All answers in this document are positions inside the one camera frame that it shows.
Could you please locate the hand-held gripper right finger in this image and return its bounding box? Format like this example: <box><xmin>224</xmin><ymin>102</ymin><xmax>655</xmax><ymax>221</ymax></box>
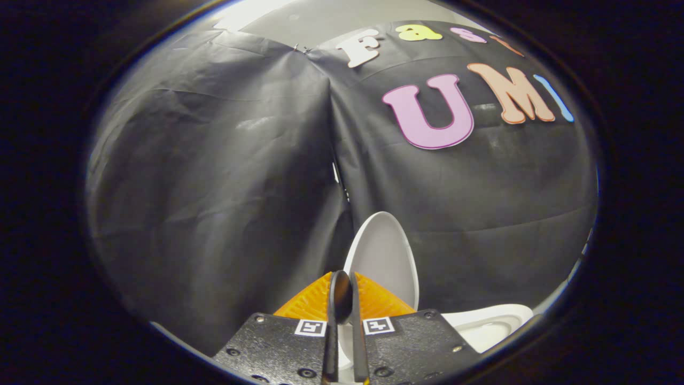
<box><xmin>350</xmin><ymin>272</ymin><xmax>479</xmax><ymax>385</ymax></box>

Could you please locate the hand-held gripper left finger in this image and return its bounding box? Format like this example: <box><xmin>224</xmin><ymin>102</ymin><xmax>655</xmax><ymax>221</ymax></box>
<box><xmin>213</xmin><ymin>270</ymin><xmax>353</xmax><ymax>385</ymax></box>

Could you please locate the black backdrop cloth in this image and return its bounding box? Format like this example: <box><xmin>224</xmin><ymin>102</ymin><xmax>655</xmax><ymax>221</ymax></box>
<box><xmin>85</xmin><ymin>20</ymin><xmax>599</xmax><ymax>356</ymax></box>

